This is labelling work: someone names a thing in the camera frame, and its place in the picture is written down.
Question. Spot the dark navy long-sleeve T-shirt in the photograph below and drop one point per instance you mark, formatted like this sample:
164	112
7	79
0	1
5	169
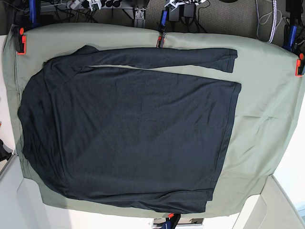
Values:
111	128

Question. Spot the orange black clamp top centre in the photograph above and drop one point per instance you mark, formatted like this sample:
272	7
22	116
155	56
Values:
161	40

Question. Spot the orange black clamp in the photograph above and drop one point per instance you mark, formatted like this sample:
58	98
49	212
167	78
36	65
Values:
171	221
161	40
300	65
19	40

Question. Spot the orange black clamp bottom centre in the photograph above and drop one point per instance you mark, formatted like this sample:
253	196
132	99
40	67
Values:
171	221

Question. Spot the sage green table cloth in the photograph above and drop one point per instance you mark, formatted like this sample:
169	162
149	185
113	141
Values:
266	114

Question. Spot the white power strip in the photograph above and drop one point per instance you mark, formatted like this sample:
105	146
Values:
68	4

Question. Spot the orange black clamp far left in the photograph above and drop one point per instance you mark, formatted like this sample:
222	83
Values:
19	40

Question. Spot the orange black clamp far right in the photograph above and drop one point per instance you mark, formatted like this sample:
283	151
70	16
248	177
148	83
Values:
300	65

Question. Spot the grey metal bracket post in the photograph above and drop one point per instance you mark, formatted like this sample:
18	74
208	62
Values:
139	18

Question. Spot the blue clamp handle left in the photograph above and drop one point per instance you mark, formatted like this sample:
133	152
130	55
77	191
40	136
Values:
34	10

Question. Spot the blue clamp handle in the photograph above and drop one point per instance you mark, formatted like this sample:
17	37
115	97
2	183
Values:
289	36
34	10

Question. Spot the blue clamp handle right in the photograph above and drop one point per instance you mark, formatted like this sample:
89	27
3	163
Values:
289	36

